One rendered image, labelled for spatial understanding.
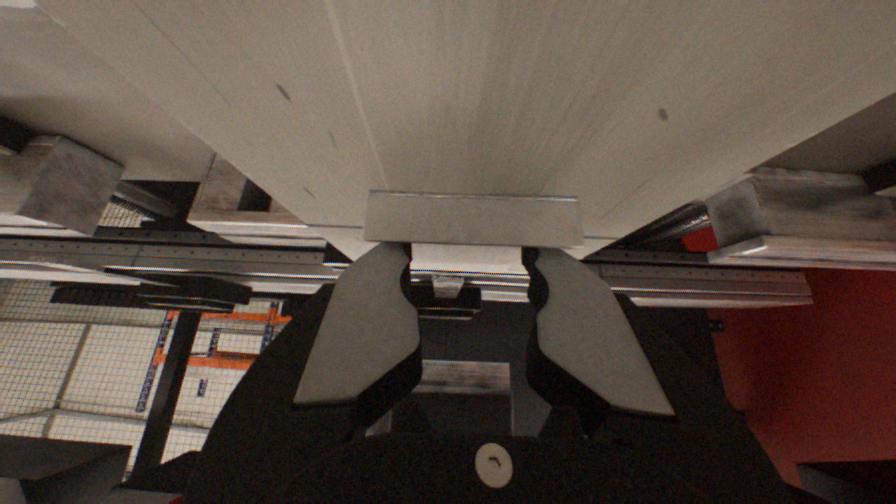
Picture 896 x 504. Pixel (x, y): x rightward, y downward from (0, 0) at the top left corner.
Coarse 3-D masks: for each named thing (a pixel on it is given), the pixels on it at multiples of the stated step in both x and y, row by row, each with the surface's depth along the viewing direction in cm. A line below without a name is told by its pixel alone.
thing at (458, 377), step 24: (432, 360) 22; (432, 384) 21; (456, 384) 21; (480, 384) 21; (504, 384) 22; (432, 408) 20; (456, 408) 20; (480, 408) 20; (504, 408) 20; (456, 432) 20; (480, 432) 20; (504, 432) 20
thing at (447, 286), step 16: (416, 288) 41; (432, 288) 41; (448, 288) 31; (464, 288) 41; (480, 288) 41; (416, 304) 40; (432, 304) 40; (448, 304) 40; (464, 304) 40; (480, 304) 41
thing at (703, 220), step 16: (688, 208) 43; (704, 208) 42; (656, 224) 49; (672, 224) 49; (688, 224) 44; (704, 224) 44; (624, 240) 58; (640, 240) 55; (656, 240) 51; (672, 240) 51
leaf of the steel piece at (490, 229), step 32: (384, 192) 10; (416, 192) 10; (384, 224) 10; (416, 224) 10; (448, 224) 10; (480, 224) 10; (512, 224) 10; (544, 224) 10; (576, 224) 10; (416, 256) 19; (448, 256) 18; (480, 256) 18; (512, 256) 18
